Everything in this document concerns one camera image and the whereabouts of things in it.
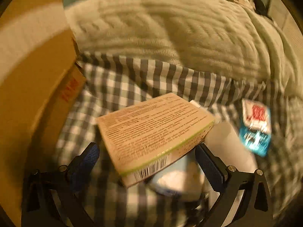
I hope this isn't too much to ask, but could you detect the white handheld hair dryer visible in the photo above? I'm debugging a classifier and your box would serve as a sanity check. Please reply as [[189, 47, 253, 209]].
[[204, 118, 258, 226]]

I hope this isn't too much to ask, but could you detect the round white jar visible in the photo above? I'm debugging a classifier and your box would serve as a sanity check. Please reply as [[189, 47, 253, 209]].
[[148, 151, 205, 202]]

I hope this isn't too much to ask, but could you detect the large brown cardboard box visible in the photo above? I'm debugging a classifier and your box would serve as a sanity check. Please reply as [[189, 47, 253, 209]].
[[1, 0, 85, 226]]

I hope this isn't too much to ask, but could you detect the grey white checkered bedsheet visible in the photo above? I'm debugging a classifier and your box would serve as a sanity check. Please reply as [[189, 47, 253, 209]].
[[55, 53, 302, 226]]

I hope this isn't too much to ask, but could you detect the cream knitted blanket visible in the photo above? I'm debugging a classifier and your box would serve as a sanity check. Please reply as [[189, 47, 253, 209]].
[[65, 0, 302, 98]]

